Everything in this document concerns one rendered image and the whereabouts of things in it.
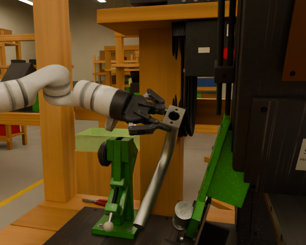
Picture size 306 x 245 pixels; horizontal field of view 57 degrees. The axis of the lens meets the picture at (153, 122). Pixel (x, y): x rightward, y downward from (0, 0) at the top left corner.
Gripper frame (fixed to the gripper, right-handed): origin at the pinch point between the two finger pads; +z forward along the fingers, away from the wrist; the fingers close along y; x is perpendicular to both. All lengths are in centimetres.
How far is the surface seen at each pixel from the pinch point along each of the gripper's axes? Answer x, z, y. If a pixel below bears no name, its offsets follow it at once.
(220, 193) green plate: -2.8, 15.1, -14.5
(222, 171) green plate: -5.8, 14.1, -11.3
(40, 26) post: 8, -56, 27
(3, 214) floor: 232, -159, -16
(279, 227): -12.4, 23.4, -20.5
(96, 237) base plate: 28.4, -11.4, -26.7
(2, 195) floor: 267, -194, 4
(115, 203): 23.3, -9.3, -17.1
